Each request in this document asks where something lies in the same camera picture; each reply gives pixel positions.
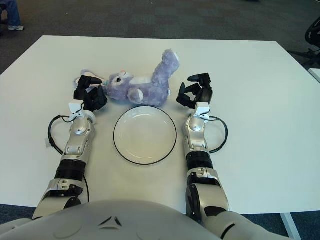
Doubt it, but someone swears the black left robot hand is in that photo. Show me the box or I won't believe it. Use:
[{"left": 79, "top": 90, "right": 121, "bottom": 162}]
[{"left": 73, "top": 74, "right": 109, "bottom": 113}]

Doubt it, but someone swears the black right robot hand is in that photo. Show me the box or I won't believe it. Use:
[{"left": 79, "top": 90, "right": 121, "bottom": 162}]
[{"left": 175, "top": 72, "right": 214, "bottom": 110}]

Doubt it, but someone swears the purple plush bunny doll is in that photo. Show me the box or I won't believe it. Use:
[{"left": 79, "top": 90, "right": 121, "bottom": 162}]
[{"left": 73, "top": 49, "right": 181, "bottom": 108}]

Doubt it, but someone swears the white plate with black rim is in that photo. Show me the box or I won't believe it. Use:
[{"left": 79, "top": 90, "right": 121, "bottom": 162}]
[{"left": 113, "top": 106, "right": 178, "bottom": 166}]

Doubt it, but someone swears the white neighbouring table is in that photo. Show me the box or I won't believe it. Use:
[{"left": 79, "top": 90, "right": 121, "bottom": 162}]
[{"left": 307, "top": 67, "right": 320, "bottom": 85}]

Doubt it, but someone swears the person in blue jeans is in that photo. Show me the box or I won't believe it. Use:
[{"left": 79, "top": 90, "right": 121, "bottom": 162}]
[{"left": 0, "top": 0, "right": 25, "bottom": 32}]

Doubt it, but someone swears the grey robot torso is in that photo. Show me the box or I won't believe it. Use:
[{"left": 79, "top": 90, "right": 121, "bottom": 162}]
[{"left": 0, "top": 199, "right": 221, "bottom": 240}]

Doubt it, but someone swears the black office chair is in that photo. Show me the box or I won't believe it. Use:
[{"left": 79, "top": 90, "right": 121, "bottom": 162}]
[{"left": 287, "top": 18, "right": 320, "bottom": 67}]

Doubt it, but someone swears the white table leg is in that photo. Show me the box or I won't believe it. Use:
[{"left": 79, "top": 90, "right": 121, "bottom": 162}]
[{"left": 279, "top": 212, "right": 302, "bottom": 238}]

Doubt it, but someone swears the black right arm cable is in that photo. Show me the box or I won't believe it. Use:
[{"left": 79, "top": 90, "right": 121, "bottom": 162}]
[{"left": 207, "top": 116, "right": 229, "bottom": 154}]

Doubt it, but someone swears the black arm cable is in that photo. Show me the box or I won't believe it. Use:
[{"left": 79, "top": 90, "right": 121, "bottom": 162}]
[
  {"left": 207, "top": 116, "right": 229, "bottom": 154},
  {"left": 47, "top": 114, "right": 76, "bottom": 156}
]

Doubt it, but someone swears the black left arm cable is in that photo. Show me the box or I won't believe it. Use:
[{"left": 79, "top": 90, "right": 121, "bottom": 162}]
[{"left": 47, "top": 114, "right": 76, "bottom": 156}]

